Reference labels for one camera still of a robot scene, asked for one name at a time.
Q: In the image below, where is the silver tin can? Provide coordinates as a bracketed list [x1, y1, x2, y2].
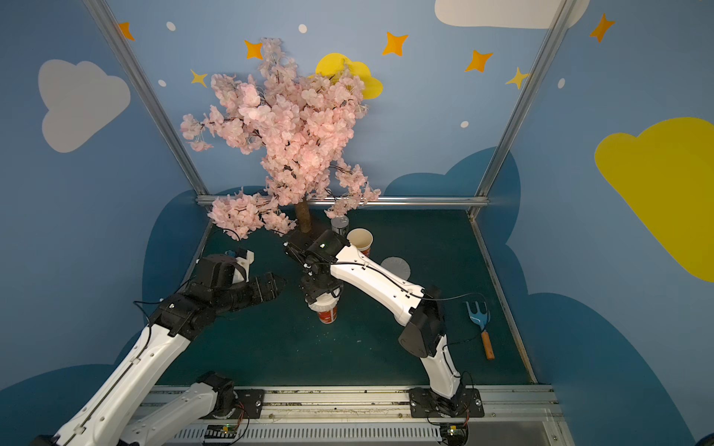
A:
[330, 216, 350, 237]

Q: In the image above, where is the aluminium frame post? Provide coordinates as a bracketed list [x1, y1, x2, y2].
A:
[83, 0, 208, 195]
[474, 0, 578, 206]

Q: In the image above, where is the right aluminium frame post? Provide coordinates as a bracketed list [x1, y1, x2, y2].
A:
[474, 0, 578, 206]

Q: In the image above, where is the left small circuit board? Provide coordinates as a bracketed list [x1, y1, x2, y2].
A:
[203, 424, 238, 443]

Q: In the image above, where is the back aluminium frame bar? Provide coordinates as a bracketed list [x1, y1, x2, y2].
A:
[196, 195, 489, 208]

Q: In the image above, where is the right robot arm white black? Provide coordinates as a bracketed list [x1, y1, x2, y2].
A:
[284, 230, 480, 418]

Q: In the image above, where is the left aluminium frame post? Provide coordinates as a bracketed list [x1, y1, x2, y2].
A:
[83, 0, 208, 195]

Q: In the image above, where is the aluminium front rail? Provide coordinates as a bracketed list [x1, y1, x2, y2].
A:
[168, 385, 575, 445]

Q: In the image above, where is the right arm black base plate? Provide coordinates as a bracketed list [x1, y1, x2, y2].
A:
[408, 387, 485, 419]

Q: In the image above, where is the pink cherry blossom tree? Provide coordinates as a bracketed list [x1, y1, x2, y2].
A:
[180, 38, 380, 241]

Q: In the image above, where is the white cup lid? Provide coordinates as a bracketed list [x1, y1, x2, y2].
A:
[309, 293, 340, 313]

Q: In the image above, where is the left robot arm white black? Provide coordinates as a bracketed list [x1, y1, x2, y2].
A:
[32, 255, 286, 445]

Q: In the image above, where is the brown square tree base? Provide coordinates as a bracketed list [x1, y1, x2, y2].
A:
[287, 217, 331, 249]

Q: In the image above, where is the round leak-proof paper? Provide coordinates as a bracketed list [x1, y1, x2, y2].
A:
[380, 256, 411, 281]

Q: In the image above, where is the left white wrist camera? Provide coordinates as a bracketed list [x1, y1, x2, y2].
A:
[232, 248, 255, 269]

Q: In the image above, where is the right small circuit board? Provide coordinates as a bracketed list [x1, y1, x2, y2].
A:
[439, 424, 469, 446]

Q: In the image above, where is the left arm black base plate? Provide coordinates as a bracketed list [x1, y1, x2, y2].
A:
[206, 388, 265, 420]

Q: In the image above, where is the blue garden fork wooden handle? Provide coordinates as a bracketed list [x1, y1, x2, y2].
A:
[466, 302, 496, 361]

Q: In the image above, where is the red paper cup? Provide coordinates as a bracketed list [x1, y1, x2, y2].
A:
[316, 305, 338, 324]
[347, 228, 374, 256]

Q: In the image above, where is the small circuit board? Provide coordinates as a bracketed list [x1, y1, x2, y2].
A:
[203, 424, 238, 443]
[439, 424, 469, 446]

